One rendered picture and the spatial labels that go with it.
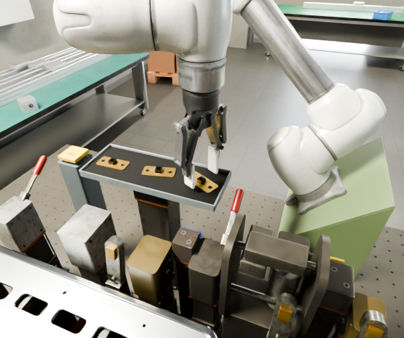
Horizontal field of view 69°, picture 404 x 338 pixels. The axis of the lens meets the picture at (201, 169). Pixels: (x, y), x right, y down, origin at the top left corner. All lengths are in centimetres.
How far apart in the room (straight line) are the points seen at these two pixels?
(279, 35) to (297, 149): 36
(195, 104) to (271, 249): 30
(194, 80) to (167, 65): 393
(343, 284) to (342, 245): 43
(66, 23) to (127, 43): 10
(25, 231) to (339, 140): 97
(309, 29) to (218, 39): 617
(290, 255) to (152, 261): 29
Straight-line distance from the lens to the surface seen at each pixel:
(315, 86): 103
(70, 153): 90
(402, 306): 123
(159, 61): 449
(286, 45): 103
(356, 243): 105
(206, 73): 54
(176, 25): 51
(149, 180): 74
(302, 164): 102
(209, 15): 51
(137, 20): 51
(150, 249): 69
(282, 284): 65
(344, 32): 667
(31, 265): 86
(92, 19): 53
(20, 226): 94
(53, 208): 146
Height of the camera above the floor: 162
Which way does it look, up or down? 37 degrees down
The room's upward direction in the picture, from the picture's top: straight up
